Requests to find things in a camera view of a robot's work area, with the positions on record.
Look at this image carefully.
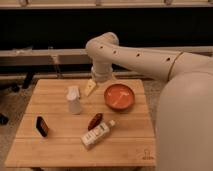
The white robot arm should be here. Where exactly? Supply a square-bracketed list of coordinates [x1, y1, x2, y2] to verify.
[86, 32, 213, 171]

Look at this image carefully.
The white plastic bottle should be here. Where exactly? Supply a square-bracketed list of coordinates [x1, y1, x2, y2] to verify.
[81, 120, 116, 149]

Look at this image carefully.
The brown oval object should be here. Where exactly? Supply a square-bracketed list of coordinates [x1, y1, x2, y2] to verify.
[88, 113, 103, 130]

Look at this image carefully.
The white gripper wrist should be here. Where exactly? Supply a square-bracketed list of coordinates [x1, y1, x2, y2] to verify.
[84, 68, 112, 96]

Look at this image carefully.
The white ceramic cup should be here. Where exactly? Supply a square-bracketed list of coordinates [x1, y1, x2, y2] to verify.
[67, 93, 82, 115]

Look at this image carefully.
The black rectangular block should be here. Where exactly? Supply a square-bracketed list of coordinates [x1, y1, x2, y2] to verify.
[36, 116, 49, 137]

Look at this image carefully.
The orange bowl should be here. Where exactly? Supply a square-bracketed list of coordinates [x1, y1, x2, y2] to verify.
[104, 83, 135, 110]

